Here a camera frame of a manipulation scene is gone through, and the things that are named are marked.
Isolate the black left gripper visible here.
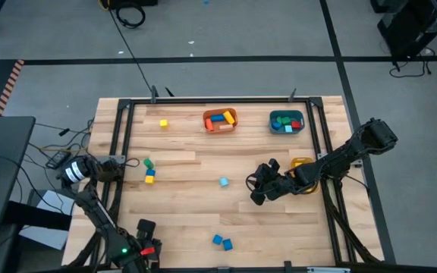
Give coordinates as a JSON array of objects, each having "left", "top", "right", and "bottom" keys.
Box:
[{"left": 121, "top": 239, "right": 162, "bottom": 273}]

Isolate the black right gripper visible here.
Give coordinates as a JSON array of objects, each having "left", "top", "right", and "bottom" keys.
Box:
[{"left": 252, "top": 158, "right": 294, "bottom": 200}]

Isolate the yellow plastic bin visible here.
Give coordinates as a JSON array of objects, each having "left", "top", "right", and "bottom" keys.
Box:
[{"left": 289, "top": 156, "right": 320, "bottom": 195}]

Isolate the grey teal plastic bin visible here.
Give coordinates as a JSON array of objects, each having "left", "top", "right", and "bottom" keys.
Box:
[{"left": 268, "top": 109, "right": 305, "bottom": 135}]

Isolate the orange plastic bin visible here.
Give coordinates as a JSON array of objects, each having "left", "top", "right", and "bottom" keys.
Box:
[{"left": 202, "top": 107, "right": 239, "bottom": 134}]

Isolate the black floor tape line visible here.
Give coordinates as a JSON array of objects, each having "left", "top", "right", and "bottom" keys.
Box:
[
  {"left": 17, "top": 55, "right": 437, "bottom": 66},
  {"left": 318, "top": 0, "right": 397, "bottom": 265}
]

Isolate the black power adapter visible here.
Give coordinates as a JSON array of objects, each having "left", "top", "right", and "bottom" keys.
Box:
[{"left": 46, "top": 150, "right": 70, "bottom": 170}]

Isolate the black computer tower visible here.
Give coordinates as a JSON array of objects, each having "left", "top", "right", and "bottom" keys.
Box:
[{"left": 376, "top": 0, "right": 437, "bottom": 61}]

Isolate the orange black hazard tape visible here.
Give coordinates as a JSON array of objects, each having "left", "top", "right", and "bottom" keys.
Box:
[{"left": 0, "top": 58, "right": 25, "bottom": 118}]

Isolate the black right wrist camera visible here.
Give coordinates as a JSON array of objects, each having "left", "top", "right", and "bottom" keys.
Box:
[{"left": 250, "top": 190, "right": 267, "bottom": 207}]

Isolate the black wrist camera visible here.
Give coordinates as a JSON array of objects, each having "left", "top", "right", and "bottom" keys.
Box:
[
  {"left": 250, "top": 190, "right": 267, "bottom": 207},
  {"left": 136, "top": 218, "right": 157, "bottom": 240}
]

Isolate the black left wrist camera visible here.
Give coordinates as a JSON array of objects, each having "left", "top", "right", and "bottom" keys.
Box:
[{"left": 136, "top": 218, "right": 157, "bottom": 240}]

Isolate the black metal table frame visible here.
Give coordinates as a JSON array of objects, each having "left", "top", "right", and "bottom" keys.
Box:
[{"left": 66, "top": 86, "right": 385, "bottom": 273}]

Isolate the black power cable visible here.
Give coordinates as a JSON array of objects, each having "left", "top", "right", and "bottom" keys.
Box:
[{"left": 388, "top": 47, "right": 436, "bottom": 79}]

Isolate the long black floor cable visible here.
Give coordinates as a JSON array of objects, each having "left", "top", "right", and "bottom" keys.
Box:
[{"left": 106, "top": 7, "right": 157, "bottom": 94}]

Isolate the black coiled cable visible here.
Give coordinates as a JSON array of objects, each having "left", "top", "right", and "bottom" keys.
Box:
[{"left": 114, "top": 2, "right": 146, "bottom": 30}]

